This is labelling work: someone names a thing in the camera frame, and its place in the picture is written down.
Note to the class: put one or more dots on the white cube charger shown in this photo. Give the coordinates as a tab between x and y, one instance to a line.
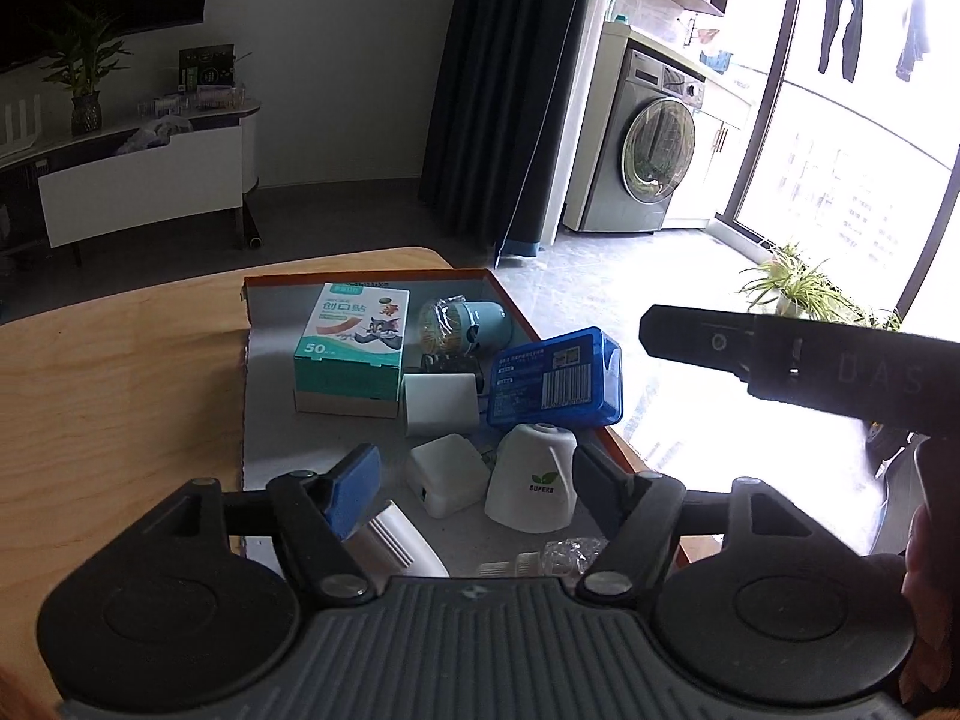
442	476

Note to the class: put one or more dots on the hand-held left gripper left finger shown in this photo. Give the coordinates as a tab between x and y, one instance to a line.
352	491

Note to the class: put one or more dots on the teal cartoon bandage box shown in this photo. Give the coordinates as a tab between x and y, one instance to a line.
345	322

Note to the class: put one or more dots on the clear plastic box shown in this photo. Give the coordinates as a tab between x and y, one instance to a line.
217	96

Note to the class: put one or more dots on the white ribbed plug-in device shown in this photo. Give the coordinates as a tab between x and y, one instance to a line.
397	547

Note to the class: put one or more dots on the silver washing machine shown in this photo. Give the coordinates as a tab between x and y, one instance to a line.
600	165

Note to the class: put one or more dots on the dark hanging pants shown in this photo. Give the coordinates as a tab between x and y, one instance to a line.
840	15

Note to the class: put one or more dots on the orange and white shoebox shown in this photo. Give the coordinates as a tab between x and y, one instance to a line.
270	360

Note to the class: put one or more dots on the bamboo plant in dark vase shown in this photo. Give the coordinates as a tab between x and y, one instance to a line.
85	116

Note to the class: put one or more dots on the white vaporizer with leaf logo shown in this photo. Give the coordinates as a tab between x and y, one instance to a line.
525	495

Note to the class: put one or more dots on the grey cloth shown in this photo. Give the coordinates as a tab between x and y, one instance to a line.
154	131

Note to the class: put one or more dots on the white charger with plug prongs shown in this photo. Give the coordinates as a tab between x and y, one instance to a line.
439	405

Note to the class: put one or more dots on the black rolled tube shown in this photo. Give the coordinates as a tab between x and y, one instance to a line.
251	232

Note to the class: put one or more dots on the dark green box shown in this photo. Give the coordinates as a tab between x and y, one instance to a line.
206	66

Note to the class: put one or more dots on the white television cabinet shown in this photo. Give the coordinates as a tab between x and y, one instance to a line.
142	180

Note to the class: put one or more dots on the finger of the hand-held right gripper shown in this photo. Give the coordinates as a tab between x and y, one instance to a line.
697	341

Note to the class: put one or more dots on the white router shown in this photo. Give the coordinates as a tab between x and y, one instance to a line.
19	139

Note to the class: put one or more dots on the person's right hand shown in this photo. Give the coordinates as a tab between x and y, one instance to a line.
934	600

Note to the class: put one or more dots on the spider plant in pot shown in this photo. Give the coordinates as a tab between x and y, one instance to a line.
787	285
877	317

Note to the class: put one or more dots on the dark blue curtain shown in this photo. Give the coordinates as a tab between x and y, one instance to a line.
495	90

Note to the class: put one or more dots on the light blue toothpick holder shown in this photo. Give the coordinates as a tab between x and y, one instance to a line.
480	319

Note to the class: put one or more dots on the blue plastic box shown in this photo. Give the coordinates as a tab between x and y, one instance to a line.
525	382

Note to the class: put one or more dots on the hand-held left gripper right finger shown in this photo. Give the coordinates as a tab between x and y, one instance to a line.
600	491

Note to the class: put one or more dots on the dark hanging garment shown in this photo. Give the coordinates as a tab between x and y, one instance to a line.
911	45

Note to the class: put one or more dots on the clear liquid refill bottle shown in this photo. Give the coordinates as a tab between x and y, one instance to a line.
566	555

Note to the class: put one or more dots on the black charger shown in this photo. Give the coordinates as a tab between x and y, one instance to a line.
454	366

